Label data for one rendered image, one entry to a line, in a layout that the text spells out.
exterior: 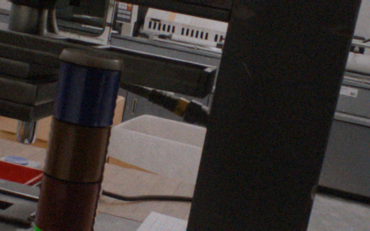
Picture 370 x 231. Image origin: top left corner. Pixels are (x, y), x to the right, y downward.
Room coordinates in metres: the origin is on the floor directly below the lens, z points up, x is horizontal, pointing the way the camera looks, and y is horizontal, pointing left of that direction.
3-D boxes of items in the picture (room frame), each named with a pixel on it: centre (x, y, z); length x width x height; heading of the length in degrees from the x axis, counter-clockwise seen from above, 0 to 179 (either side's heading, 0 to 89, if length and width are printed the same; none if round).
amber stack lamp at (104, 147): (0.37, 0.06, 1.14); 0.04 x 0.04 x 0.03
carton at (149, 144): (3.11, 0.01, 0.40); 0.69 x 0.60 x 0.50; 168
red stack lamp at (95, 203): (0.37, 0.06, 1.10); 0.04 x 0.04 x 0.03
